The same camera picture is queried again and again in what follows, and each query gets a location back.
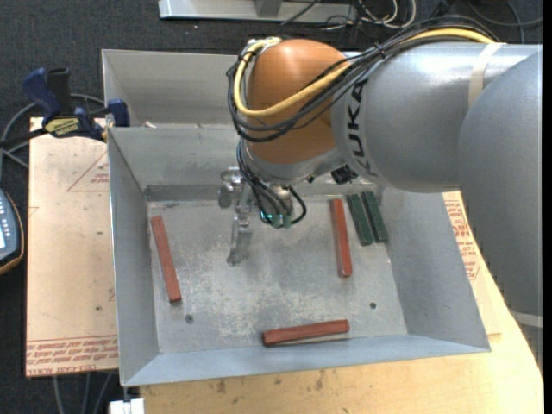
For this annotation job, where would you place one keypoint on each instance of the brown cardboard board, red print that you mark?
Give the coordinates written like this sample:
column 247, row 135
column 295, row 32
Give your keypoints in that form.
column 69, row 248

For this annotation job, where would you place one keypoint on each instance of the red-brown flat block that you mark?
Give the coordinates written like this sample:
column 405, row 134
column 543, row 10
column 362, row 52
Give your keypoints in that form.
column 166, row 260
column 341, row 237
column 305, row 333

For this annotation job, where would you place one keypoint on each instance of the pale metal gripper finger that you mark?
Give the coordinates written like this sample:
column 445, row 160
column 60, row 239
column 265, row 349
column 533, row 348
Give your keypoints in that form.
column 234, row 250
column 246, row 242

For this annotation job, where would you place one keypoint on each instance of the dark green flat block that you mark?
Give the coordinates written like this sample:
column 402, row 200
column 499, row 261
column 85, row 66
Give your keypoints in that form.
column 360, row 222
column 376, row 218

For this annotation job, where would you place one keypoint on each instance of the grey metal bin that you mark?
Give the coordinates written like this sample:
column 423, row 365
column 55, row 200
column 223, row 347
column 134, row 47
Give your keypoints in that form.
column 276, row 291

